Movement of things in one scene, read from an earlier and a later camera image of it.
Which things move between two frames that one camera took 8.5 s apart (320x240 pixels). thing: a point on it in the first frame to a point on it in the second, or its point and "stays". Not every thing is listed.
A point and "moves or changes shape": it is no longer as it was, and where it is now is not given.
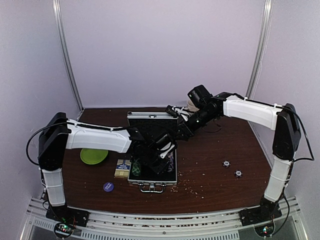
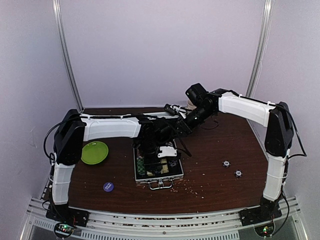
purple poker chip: x=238 y=173 stays
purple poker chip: x=226 y=163 stays
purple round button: x=108 y=186 stays
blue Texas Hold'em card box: x=122 y=168 moves or changes shape
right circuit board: x=265 y=230 stays
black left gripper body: x=149 y=160 to x=147 y=146
